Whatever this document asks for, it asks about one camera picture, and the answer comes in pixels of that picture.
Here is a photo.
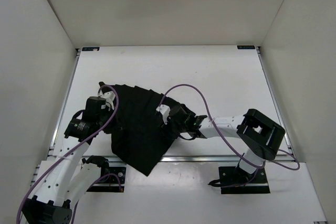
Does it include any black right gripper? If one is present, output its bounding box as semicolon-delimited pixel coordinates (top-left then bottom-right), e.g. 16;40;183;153
158;114;187;143

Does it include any black pleated skirt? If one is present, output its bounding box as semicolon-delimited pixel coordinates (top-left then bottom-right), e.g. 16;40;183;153
105;84;181;176

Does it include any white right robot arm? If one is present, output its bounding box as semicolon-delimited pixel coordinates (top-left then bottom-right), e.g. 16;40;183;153
156;104;285;182

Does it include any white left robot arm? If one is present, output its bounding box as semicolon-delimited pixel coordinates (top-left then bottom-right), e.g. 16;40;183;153
18;91;119;223

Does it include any left corner marker sticker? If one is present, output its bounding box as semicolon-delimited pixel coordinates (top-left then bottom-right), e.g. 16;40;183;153
81;47;100;51

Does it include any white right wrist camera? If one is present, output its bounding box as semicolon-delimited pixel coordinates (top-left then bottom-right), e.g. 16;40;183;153
156;104;171;125

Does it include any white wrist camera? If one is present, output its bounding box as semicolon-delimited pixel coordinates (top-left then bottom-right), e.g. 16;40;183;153
156;104;171;125
98;91;116;110

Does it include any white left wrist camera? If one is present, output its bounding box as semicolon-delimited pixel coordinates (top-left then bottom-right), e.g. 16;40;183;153
98;91;116;110

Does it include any aluminium table edge rail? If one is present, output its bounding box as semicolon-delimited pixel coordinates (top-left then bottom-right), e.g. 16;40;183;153
104;155;247;164

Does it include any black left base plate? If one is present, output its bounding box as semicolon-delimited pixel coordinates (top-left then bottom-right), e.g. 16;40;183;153
82;155;127;193

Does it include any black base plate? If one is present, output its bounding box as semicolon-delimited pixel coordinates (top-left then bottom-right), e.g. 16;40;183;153
82;155;127;193
208;166;270;195

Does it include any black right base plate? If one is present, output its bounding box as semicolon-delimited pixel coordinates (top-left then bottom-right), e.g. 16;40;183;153
208;166;270;195

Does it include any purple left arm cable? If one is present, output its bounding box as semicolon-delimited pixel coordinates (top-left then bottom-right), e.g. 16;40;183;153
16;84;123;222

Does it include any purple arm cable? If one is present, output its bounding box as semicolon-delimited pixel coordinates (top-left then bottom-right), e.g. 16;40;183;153
159;84;300;190
16;84;123;222

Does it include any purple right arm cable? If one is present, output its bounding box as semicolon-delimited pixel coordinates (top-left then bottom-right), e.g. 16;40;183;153
159;84;300;190

